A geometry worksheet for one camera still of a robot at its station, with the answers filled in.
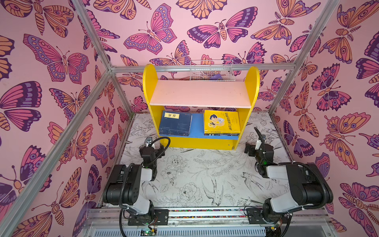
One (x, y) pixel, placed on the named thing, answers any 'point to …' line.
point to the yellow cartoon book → (221, 122)
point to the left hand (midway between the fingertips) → (154, 143)
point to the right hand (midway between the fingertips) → (255, 141)
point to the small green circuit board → (148, 232)
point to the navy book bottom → (175, 123)
